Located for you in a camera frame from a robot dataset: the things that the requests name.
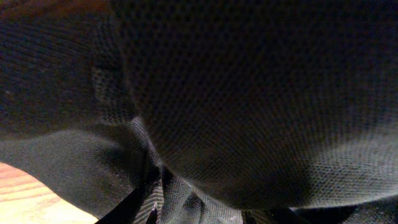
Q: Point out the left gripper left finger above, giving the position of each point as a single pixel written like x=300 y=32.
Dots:
x=127 y=210

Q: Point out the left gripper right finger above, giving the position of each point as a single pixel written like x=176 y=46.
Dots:
x=273 y=216

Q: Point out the black t-shirt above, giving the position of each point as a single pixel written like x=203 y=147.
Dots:
x=226 y=105

